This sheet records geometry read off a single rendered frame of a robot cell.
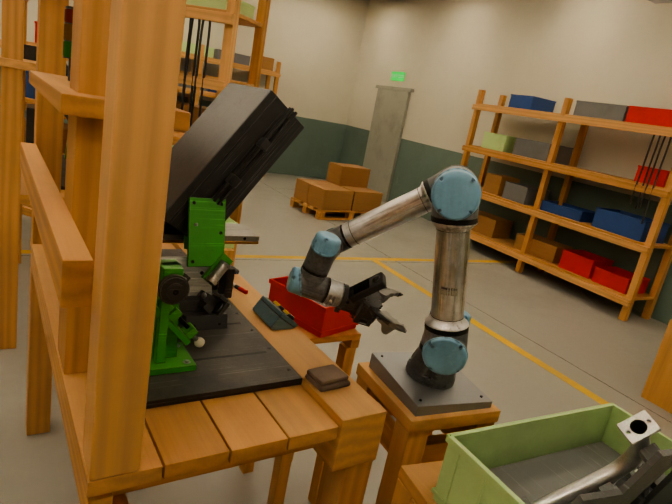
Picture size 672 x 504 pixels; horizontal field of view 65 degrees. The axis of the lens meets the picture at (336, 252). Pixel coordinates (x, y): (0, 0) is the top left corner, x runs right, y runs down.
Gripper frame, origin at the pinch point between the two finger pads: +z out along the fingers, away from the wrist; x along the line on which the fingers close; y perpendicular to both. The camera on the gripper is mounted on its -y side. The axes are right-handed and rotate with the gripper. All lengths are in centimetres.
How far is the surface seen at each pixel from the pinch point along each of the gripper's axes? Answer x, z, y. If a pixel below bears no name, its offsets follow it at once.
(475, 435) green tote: 39.8, 11.5, -5.6
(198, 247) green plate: -16, -61, 16
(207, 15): -285, -110, 45
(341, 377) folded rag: 20.4, -15.1, 11.5
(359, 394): 23.8, -9.6, 12.0
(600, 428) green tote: 23, 59, -1
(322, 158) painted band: -924, 119, 462
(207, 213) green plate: -23, -62, 8
